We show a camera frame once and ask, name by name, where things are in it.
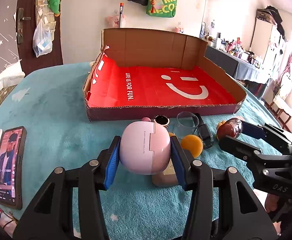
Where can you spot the person's right hand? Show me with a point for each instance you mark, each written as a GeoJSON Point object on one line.
{"type": "Point", "coordinates": [271, 203]}

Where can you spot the white plastic bag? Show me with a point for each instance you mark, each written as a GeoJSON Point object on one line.
{"type": "Point", "coordinates": [42, 40]}

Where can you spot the brass door handle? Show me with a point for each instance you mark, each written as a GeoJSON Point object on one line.
{"type": "Point", "coordinates": [20, 20]}

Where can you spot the pink earbuds case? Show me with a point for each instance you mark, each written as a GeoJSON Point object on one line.
{"type": "Point", "coordinates": [145, 148]}

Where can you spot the pink plush on wall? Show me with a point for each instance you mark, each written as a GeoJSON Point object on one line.
{"type": "Point", "coordinates": [179, 28]}

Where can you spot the green crocodile plush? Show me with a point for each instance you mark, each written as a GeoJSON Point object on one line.
{"type": "Point", "coordinates": [54, 6]}

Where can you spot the dark brown door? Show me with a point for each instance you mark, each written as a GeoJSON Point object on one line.
{"type": "Point", "coordinates": [29, 62]}

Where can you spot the amber disc lid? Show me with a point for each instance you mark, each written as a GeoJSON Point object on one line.
{"type": "Point", "coordinates": [193, 144]}

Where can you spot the pink pig plush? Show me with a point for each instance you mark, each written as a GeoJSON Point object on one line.
{"type": "Point", "coordinates": [115, 22]}

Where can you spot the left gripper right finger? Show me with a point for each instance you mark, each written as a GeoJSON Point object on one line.
{"type": "Point", "coordinates": [223, 206]}

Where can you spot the clear glass cup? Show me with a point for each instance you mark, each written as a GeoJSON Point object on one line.
{"type": "Point", "coordinates": [186, 124]}

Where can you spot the cardboard tray red lining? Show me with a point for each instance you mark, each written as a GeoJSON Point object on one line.
{"type": "Point", "coordinates": [145, 72]}

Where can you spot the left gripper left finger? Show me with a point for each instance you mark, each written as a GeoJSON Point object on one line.
{"type": "Point", "coordinates": [49, 214]}

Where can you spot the hanging fabric organizer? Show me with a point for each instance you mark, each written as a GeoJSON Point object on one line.
{"type": "Point", "coordinates": [43, 12]}

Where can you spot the gold studded ring band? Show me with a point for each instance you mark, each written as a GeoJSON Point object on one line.
{"type": "Point", "coordinates": [162, 121]}

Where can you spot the orange capped tube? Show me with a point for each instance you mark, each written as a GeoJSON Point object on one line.
{"type": "Point", "coordinates": [121, 7]}

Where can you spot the green tote bag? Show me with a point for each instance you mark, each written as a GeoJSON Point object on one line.
{"type": "Point", "coordinates": [166, 10]}

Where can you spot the smartphone showing video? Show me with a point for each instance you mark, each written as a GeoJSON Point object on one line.
{"type": "Point", "coordinates": [11, 154]}

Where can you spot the taupe square compact case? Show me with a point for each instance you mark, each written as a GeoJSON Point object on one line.
{"type": "Point", "coordinates": [166, 178]}

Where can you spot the cluttered side table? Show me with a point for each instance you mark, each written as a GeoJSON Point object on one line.
{"type": "Point", "coordinates": [235, 67]}

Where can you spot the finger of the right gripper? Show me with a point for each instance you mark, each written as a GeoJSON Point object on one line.
{"type": "Point", "coordinates": [247, 152]}
{"type": "Point", "coordinates": [266, 132]}

